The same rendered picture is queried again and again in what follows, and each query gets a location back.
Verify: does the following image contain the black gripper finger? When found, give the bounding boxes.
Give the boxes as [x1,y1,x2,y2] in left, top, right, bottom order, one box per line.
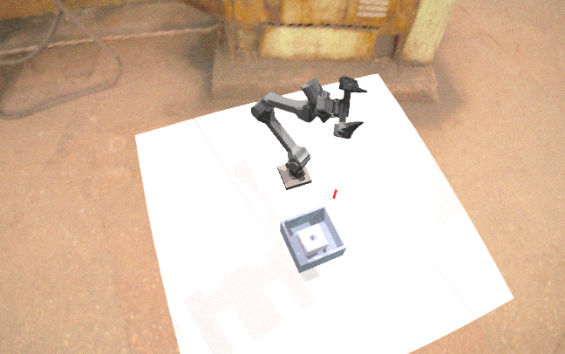
[344,79,368,93]
[338,120,364,135]

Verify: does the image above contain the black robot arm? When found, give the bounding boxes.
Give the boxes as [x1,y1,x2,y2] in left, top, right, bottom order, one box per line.
[250,78,336,180]

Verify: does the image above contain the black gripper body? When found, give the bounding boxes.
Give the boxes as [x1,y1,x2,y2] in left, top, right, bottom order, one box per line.
[332,76,358,140]

